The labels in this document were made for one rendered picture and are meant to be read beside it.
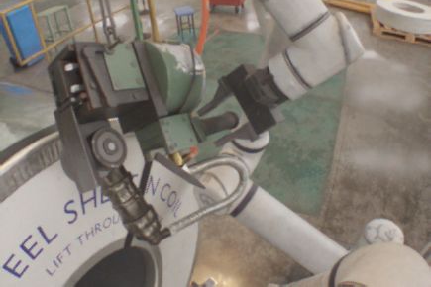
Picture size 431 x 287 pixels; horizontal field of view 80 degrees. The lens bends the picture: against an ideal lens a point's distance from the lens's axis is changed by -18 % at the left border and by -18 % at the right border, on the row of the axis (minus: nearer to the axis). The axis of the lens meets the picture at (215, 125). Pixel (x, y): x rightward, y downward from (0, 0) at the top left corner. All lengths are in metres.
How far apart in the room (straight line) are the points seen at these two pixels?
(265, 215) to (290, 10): 0.56
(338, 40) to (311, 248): 0.61
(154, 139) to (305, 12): 0.32
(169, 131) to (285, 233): 0.52
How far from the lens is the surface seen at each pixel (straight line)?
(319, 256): 0.94
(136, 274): 1.15
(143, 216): 0.49
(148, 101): 0.47
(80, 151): 0.41
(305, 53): 0.52
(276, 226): 0.88
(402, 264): 0.39
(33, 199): 0.56
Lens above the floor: 1.63
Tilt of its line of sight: 38 degrees down
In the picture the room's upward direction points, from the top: 5 degrees counter-clockwise
